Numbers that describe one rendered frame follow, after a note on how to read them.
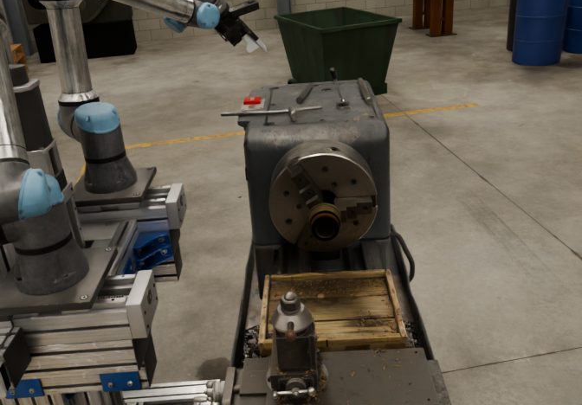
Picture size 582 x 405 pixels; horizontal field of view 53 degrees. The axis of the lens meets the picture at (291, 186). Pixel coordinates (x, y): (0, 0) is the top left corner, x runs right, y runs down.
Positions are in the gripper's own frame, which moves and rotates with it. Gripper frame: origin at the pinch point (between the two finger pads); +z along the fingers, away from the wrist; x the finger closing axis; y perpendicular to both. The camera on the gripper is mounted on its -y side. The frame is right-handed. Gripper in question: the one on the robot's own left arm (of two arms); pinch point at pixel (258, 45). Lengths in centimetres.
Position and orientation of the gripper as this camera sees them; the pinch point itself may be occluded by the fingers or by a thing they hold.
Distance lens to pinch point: 211.4
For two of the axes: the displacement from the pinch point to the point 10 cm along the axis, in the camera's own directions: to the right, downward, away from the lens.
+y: -6.7, 7.5, -0.1
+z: 5.5, 5.0, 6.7
